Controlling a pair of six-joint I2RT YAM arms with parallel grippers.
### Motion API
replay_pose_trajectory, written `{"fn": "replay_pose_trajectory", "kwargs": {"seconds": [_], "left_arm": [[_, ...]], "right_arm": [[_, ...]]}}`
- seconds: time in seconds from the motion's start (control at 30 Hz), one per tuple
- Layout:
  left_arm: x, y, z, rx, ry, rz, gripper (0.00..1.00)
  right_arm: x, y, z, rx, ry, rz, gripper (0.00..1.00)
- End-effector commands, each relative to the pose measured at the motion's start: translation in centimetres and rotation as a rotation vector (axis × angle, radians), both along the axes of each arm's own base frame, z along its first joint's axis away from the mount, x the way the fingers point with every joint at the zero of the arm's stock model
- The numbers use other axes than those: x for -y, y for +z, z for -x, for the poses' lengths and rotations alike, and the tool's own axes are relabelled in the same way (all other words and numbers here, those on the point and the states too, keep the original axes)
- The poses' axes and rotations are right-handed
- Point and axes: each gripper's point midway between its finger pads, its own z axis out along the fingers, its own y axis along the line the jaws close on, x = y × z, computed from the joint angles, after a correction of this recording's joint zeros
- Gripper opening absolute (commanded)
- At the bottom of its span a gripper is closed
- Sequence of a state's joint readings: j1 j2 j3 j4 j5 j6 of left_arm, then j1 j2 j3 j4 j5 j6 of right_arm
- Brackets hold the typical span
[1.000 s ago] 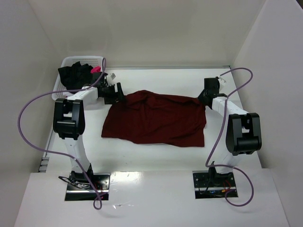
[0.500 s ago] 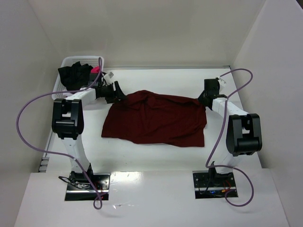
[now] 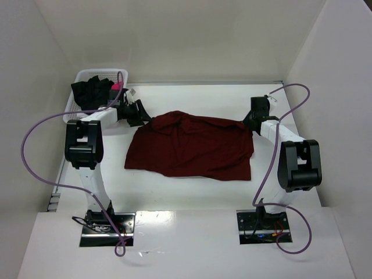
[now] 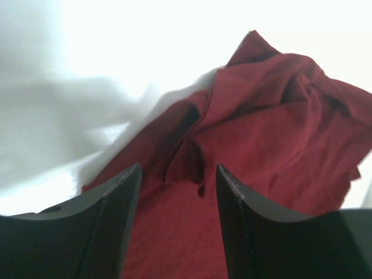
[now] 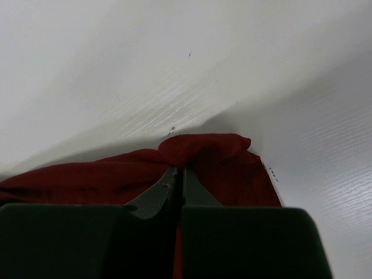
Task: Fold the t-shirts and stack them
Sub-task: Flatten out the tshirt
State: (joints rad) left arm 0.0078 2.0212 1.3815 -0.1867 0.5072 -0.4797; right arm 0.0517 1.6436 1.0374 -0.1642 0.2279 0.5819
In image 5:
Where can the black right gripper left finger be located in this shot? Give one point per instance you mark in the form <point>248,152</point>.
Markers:
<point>151,202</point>

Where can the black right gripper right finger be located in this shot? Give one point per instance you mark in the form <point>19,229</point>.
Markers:
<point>194,193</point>

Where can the dark red t-shirt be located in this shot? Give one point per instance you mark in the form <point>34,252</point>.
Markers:
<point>67,220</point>

